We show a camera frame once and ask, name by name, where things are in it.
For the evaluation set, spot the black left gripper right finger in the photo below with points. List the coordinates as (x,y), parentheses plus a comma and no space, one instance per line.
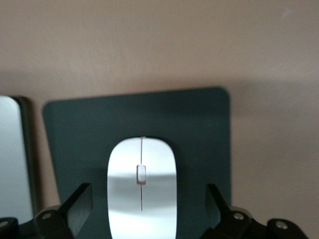
(226,224)

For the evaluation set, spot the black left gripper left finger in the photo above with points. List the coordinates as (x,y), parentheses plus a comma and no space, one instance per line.
(62,221)

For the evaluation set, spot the white computer mouse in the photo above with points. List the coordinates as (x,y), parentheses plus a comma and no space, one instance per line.
(142,199)

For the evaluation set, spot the dark grey mouse pad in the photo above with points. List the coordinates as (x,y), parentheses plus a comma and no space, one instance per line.
(137,114)

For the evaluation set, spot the silver closed laptop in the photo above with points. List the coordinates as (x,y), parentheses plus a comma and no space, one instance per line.
(11,154)

